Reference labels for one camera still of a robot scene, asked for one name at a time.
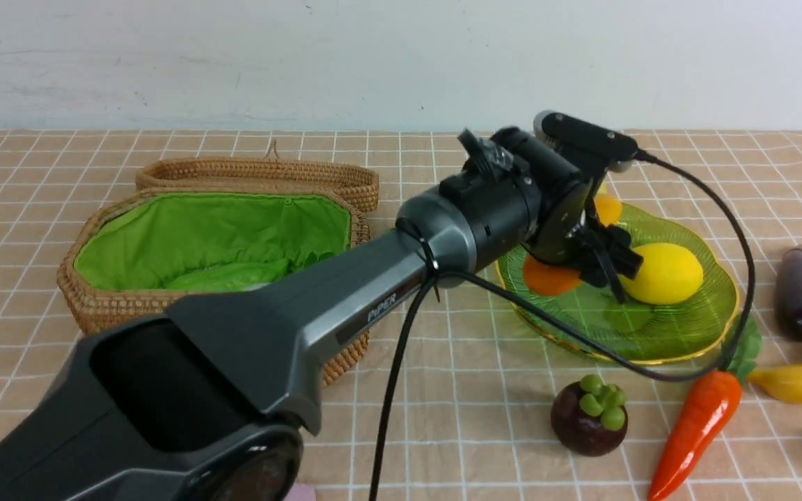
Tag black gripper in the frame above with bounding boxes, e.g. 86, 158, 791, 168
526, 157, 643, 304

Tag yellow lemon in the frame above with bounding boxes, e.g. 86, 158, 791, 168
620, 242, 704, 305

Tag orange yellow mango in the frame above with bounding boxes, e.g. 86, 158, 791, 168
521, 193, 623, 297

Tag dark purple mangosteen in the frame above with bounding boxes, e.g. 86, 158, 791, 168
550, 374, 628, 457

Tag orange carrot green leaves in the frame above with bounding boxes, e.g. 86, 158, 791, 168
648, 317, 762, 500

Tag dark purple eggplant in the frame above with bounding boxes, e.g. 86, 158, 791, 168
773, 245, 802, 342

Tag white radish green leaves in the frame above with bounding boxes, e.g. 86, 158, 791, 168
238, 247, 340, 289

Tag green bitter gourd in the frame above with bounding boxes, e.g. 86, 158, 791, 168
162, 259, 292, 292

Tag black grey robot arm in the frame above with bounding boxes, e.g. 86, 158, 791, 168
0, 114, 642, 500

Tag green glass leaf plate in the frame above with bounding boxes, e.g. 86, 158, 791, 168
494, 204, 741, 367

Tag woven rattan basket lid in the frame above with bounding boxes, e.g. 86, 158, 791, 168
136, 140, 381, 212

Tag pink foam block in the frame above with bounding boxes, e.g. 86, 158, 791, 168
283, 483, 316, 501

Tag woven rattan basket green lining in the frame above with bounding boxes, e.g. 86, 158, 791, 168
57, 188, 372, 387

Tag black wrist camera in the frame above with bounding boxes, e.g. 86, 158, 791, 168
533, 110, 640, 175

